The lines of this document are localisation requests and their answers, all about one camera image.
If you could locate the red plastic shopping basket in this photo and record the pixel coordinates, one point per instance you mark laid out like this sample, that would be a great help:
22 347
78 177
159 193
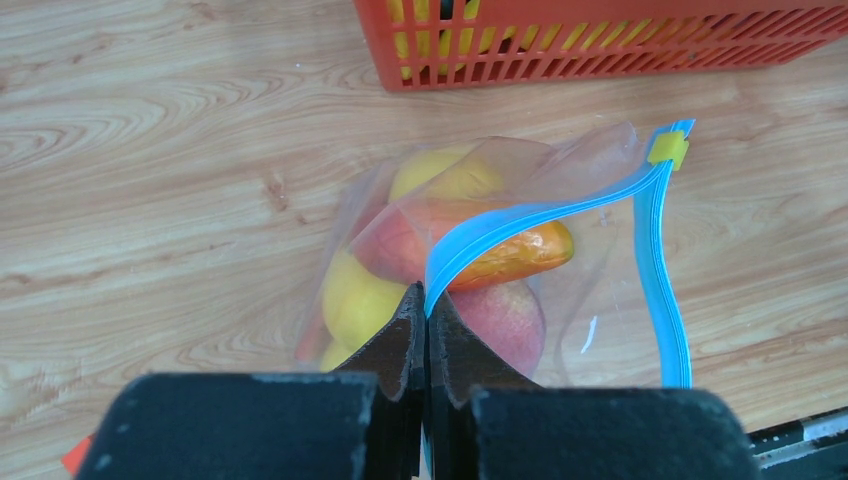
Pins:
427 45

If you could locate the yellow pear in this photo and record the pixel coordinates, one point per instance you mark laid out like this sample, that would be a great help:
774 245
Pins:
355 306

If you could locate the small orange block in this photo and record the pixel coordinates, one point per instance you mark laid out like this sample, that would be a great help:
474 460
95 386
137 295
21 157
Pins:
73 459

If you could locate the yellow zipper slider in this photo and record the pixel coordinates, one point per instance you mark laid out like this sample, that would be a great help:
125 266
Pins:
670 147

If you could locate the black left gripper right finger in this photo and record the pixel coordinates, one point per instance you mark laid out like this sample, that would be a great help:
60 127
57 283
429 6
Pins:
485 420

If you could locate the pink peach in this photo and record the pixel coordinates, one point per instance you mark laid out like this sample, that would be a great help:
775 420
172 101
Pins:
509 319

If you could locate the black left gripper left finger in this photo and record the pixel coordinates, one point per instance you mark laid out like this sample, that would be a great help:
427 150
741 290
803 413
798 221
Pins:
361 420

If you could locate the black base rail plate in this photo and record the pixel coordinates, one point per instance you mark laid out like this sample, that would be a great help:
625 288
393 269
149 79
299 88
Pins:
810 448

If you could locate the clear zip top bag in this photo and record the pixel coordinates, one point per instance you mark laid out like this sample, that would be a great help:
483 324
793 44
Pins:
611 315

